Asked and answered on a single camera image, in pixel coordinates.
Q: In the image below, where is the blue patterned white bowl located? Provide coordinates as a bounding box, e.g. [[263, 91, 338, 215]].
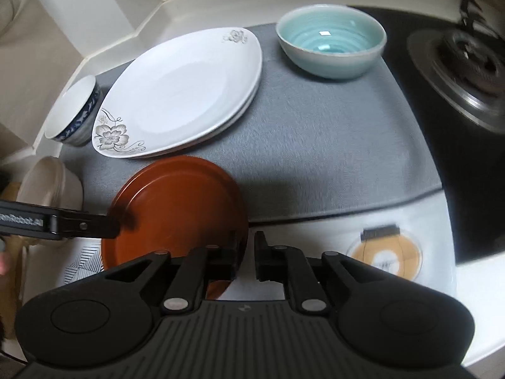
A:
[[43, 74, 103, 147]]

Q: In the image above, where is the brown round plate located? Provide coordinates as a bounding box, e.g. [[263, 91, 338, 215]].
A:
[[100, 156, 249, 301]]

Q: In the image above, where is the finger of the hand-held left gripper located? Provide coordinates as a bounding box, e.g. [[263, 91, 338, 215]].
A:
[[50, 211, 121, 241]]

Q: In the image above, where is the silver stove burner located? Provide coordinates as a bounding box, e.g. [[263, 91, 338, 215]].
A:
[[406, 27, 505, 133]]

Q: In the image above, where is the round orange tag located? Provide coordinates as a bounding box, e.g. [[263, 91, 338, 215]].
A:
[[346, 225, 424, 283]]

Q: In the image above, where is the grey and white printed mat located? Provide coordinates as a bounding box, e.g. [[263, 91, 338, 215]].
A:
[[59, 23, 458, 304]]

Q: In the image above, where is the white floral plate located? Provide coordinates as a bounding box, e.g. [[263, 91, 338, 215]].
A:
[[92, 27, 264, 158], [130, 75, 264, 160]]

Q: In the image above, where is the light blue ceramic bowl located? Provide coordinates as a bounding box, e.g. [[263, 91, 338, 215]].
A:
[[275, 5, 387, 80]]

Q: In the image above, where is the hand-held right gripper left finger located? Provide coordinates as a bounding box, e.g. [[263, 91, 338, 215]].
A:
[[104, 231, 249, 312]]

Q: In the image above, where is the beige bowl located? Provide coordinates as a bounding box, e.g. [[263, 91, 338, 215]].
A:
[[18, 156, 84, 211]]

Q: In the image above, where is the black burner grate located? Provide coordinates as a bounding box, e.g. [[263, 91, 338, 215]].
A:
[[459, 0, 487, 29]]

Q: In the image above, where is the wooden cutting board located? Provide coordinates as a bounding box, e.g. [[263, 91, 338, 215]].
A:
[[4, 182, 36, 281]]

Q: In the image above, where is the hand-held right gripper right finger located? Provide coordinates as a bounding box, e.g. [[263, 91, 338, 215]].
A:
[[253, 230, 381, 313]]

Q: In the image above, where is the black gas stove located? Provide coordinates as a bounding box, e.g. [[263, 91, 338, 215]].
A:
[[347, 0, 505, 265]]

